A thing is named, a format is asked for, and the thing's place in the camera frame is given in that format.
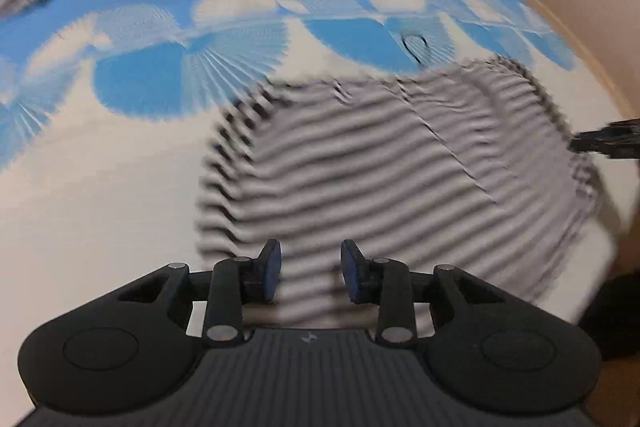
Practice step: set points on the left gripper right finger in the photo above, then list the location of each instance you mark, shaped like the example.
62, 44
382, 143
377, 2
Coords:
386, 284

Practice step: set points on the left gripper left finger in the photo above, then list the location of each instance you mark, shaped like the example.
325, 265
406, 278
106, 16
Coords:
235, 283

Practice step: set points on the black white striped child garment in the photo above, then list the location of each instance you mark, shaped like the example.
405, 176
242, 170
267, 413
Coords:
466, 164

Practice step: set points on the blue white patterned bed sheet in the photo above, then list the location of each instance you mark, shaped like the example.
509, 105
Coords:
107, 107

